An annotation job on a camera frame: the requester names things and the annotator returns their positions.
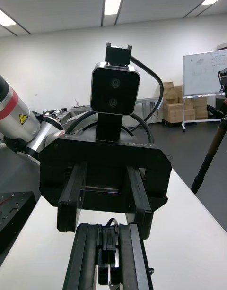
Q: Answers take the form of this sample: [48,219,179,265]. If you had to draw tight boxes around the stack of cardboard boxes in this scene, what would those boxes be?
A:
[162,81,209,125]

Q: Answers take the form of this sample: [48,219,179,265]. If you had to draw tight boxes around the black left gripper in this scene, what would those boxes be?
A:
[38,136,173,241]

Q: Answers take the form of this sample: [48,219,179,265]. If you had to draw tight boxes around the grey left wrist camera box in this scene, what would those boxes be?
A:
[90,61,141,116]

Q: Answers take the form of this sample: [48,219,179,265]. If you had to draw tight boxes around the black camera tripod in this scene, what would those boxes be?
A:
[191,67,227,195]

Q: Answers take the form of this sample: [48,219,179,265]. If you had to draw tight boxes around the whiteboard on wheeled stand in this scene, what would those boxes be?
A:
[181,49,227,133]

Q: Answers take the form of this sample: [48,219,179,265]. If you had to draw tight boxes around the white desk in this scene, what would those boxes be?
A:
[134,97,164,123]

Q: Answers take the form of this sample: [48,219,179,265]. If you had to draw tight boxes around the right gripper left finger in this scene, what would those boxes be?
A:
[62,223,103,290]

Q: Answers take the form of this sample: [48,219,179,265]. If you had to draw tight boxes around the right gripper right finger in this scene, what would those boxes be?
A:
[118,223,155,290]

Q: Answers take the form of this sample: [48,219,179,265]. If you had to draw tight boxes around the cluttered grey desk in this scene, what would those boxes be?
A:
[42,99,96,128]

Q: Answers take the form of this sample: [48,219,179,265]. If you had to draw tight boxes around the black perforated plate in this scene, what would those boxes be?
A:
[0,191,37,253]

